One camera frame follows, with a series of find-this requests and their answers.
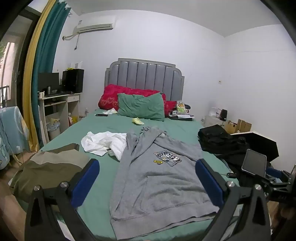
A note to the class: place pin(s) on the white shirt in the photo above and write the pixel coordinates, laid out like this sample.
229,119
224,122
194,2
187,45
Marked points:
101,142

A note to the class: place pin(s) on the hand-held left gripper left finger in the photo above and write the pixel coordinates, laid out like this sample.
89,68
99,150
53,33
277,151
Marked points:
85,184

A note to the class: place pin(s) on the black bag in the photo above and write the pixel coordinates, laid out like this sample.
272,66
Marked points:
217,139

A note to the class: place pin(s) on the black computer tower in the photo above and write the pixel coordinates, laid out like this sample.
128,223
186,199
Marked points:
72,80

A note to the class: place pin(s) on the green pillow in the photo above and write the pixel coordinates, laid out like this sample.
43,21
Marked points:
141,106

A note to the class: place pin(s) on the grey hoodie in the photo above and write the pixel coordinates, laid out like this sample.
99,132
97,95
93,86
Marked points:
159,183

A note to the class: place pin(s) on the white air conditioner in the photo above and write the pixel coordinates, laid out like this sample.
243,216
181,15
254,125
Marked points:
94,26

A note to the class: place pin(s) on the grey-screen smartphone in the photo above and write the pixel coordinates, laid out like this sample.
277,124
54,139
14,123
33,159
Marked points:
254,162

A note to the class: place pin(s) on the orange box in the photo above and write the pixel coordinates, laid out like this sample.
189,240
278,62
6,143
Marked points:
74,120

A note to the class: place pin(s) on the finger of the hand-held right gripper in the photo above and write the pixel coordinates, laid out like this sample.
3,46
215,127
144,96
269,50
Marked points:
274,172

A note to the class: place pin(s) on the window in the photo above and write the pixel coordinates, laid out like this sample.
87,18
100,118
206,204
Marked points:
7,69

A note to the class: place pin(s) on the bed with green sheet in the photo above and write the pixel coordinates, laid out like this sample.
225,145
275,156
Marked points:
97,129

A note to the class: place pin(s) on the white computer desk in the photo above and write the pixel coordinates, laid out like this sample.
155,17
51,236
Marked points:
72,99

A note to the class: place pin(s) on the cardboard box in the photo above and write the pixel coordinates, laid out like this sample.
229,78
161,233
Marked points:
244,125
231,127

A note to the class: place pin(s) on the black box with white edge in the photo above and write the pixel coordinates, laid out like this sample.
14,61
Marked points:
261,143

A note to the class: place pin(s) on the trash bin with bag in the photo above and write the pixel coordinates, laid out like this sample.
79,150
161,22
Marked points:
53,128

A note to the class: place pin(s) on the yellow snack bag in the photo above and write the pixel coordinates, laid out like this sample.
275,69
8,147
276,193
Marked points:
181,107

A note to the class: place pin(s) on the yellow curtain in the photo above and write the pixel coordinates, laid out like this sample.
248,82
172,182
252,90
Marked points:
31,81

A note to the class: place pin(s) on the blue patterned cloth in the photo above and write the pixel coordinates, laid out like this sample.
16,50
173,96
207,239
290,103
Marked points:
11,136

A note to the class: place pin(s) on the black monitor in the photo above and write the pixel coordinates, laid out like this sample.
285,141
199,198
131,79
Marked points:
48,81

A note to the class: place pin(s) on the black key fob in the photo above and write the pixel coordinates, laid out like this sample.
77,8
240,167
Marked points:
231,175

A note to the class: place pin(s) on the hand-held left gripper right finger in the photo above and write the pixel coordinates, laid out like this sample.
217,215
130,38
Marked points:
208,184

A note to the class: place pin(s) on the olive green jacket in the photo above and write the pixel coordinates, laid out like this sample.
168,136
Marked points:
48,166

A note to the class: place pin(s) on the white mug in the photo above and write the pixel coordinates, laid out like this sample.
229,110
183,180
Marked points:
41,95

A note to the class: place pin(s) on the teal curtain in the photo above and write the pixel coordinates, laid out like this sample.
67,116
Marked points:
45,53

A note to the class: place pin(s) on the grey padded headboard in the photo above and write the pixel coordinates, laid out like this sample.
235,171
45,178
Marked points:
145,74

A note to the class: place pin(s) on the black smartphone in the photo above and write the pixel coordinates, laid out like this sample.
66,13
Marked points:
101,115

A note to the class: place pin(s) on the small yellow-green cloth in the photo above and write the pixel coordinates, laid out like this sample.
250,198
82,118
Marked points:
137,121

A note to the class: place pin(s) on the white green packet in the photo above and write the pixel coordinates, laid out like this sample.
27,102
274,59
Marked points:
110,111

